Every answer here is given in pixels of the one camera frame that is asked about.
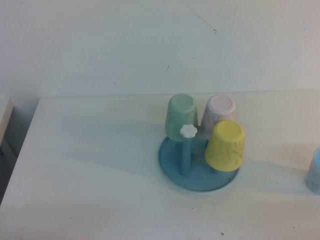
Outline green plastic cup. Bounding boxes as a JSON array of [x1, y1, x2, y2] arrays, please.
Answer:
[[164, 93, 200, 142]]

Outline yellow plastic cup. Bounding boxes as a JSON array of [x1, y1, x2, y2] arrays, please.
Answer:
[[204, 120, 246, 173]]

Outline blue cup stand white caps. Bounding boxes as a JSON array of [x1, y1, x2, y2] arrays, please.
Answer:
[[158, 124, 241, 193]]

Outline pink plastic cup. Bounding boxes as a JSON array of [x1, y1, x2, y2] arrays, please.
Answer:
[[200, 94, 237, 141]]

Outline beige board edge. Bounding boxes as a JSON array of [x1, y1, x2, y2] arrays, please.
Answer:
[[0, 97, 16, 148]]

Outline blue plastic cup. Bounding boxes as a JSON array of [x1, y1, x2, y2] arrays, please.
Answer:
[[304, 147, 320, 195]]

